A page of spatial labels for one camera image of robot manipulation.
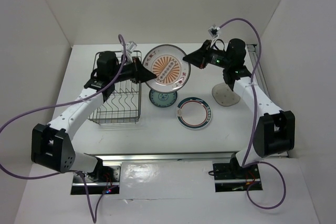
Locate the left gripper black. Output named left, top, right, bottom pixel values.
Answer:
left=110, top=57, right=156, bottom=84

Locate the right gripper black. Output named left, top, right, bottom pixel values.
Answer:
left=183, top=40, right=231, bottom=69

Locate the orange sunburst white plate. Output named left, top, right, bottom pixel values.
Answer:
left=142, top=44, right=191, bottom=93

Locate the blue floral green plate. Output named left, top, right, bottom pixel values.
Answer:
left=149, top=90, right=178, bottom=108

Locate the white plate green red rim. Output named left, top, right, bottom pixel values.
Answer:
left=176, top=97, right=212, bottom=130

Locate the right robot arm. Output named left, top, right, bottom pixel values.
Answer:
left=183, top=38, right=295, bottom=178

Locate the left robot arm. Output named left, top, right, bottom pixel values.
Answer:
left=31, top=51, right=156, bottom=182

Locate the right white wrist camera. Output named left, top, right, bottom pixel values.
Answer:
left=208, top=25, right=220, bottom=48

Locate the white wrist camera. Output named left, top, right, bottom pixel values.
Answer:
left=121, top=41, right=137, bottom=62
left=208, top=25, right=220, bottom=48

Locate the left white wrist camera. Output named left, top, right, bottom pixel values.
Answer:
left=121, top=41, right=137, bottom=62

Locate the grey wire dish rack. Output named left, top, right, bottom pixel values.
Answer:
left=85, top=51, right=141, bottom=125

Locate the aluminium rail front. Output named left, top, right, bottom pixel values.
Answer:
left=90, top=152, right=234, bottom=163

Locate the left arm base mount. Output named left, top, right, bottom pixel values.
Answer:
left=70, top=164, right=121, bottom=195

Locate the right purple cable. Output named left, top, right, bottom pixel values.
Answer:
left=217, top=18, right=287, bottom=210

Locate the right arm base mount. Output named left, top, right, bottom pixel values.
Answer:
left=208, top=163, right=263, bottom=193

